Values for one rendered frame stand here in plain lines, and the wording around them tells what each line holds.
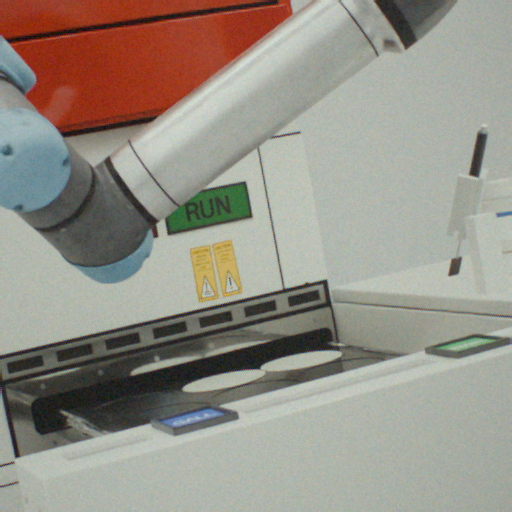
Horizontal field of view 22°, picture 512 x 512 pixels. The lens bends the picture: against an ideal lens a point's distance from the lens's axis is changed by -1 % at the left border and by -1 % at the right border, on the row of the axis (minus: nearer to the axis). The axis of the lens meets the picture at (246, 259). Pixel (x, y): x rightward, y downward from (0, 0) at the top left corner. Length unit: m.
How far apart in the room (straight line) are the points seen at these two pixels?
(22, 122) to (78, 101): 0.51
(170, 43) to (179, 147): 0.49
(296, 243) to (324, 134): 1.69
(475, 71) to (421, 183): 0.35
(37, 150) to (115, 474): 0.26
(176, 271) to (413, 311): 0.31
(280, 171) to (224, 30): 0.20
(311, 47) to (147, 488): 0.40
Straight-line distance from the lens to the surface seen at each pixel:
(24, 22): 1.57
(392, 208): 3.48
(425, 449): 1.10
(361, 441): 1.07
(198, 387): 1.56
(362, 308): 1.66
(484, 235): 1.44
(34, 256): 1.61
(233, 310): 1.68
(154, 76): 1.61
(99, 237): 1.15
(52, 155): 1.06
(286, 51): 1.14
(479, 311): 1.43
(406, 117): 3.52
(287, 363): 1.61
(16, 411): 1.60
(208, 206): 1.67
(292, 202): 1.72
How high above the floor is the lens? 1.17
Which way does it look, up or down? 5 degrees down
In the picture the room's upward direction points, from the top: 10 degrees counter-clockwise
